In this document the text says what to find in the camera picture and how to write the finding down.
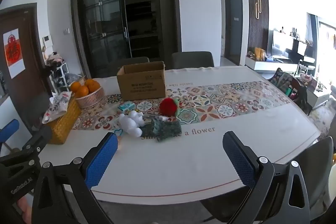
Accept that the dark slatted wall panel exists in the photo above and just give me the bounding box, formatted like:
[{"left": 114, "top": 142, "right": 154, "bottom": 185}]
[{"left": 247, "top": 0, "right": 270, "bottom": 52}]

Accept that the white plush toy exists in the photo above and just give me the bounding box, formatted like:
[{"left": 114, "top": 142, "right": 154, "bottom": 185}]
[{"left": 119, "top": 110, "right": 145, "bottom": 138}]

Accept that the white slatted fruit basket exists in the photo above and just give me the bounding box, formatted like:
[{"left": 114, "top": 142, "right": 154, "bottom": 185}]
[{"left": 75, "top": 86, "right": 105, "bottom": 108}]

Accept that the yellow woven basket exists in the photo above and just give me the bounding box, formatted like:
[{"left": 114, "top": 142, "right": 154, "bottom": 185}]
[{"left": 45, "top": 98, "right": 81, "bottom": 145}]

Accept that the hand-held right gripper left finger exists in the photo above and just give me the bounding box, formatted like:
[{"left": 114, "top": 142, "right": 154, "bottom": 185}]
[{"left": 31, "top": 132, "right": 118, "bottom": 224}]

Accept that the dark glass sliding door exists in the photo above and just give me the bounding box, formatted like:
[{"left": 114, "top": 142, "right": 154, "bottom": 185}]
[{"left": 70, "top": 0, "right": 182, "bottom": 79}]

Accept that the floral printed cloth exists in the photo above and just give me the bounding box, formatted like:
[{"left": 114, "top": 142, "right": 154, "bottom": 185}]
[{"left": 42, "top": 91, "right": 72, "bottom": 124}]

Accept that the red paper door poster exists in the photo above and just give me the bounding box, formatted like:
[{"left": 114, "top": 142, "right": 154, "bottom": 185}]
[{"left": 3, "top": 28, "right": 26, "bottom": 79}]

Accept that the white television cabinet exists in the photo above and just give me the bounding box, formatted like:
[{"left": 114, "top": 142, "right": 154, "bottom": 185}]
[{"left": 245, "top": 55, "right": 300, "bottom": 73}]

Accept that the printed white tablecloth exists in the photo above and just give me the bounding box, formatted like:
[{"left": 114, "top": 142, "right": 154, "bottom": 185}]
[{"left": 38, "top": 65, "right": 322, "bottom": 205}]

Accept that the brown cardboard box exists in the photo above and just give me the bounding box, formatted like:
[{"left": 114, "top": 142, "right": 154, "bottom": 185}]
[{"left": 117, "top": 61, "right": 166, "bottom": 101}]

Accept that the television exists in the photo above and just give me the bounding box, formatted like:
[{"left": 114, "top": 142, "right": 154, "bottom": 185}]
[{"left": 271, "top": 30, "right": 294, "bottom": 57}]

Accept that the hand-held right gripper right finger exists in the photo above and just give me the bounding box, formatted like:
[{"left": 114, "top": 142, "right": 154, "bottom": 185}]
[{"left": 223, "top": 131, "right": 310, "bottom": 224}]

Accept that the brown entrance door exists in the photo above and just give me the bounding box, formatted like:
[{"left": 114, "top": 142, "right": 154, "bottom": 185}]
[{"left": 0, "top": 3, "right": 51, "bottom": 111}]

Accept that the teal tissue packet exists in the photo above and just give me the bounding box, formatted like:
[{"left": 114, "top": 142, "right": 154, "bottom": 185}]
[{"left": 117, "top": 102, "right": 136, "bottom": 113}]

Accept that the green knitted cloth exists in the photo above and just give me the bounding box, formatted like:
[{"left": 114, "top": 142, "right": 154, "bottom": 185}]
[{"left": 140, "top": 117, "right": 182, "bottom": 143}]

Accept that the grey dining chair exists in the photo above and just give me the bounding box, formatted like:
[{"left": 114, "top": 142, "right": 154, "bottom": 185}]
[
  {"left": 172, "top": 51, "right": 215, "bottom": 70},
  {"left": 109, "top": 57, "right": 150, "bottom": 75},
  {"left": 201, "top": 136, "right": 335, "bottom": 224}
]

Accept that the yellow bag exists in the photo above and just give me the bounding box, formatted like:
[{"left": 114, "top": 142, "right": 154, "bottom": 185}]
[{"left": 254, "top": 47, "right": 266, "bottom": 61}]

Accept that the white shoe rack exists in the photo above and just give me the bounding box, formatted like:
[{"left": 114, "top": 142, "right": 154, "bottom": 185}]
[{"left": 48, "top": 61, "right": 69, "bottom": 94}]

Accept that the grey hallway door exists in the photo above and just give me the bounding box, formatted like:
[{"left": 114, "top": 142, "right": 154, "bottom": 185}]
[{"left": 224, "top": 0, "right": 244, "bottom": 66}]

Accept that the person's left hand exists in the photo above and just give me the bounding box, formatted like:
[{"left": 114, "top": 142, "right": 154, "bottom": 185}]
[{"left": 14, "top": 194, "right": 34, "bottom": 224}]

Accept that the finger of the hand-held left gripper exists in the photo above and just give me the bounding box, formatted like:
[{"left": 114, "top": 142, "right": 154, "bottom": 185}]
[
  {"left": 16, "top": 124, "right": 53, "bottom": 161},
  {"left": 0, "top": 119, "right": 20, "bottom": 146}
]

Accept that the red plush toy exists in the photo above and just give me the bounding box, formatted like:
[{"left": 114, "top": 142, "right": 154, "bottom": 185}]
[{"left": 159, "top": 97, "right": 183, "bottom": 117}]

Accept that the wooden chair with patterned cushion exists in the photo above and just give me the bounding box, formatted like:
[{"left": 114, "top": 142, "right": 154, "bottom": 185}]
[{"left": 268, "top": 68, "right": 313, "bottom": 115}]

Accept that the white coffee table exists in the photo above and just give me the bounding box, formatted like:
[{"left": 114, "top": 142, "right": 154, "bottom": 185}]
[{"left": 306, "top": 82, "right": 332, "bottom": 109}]

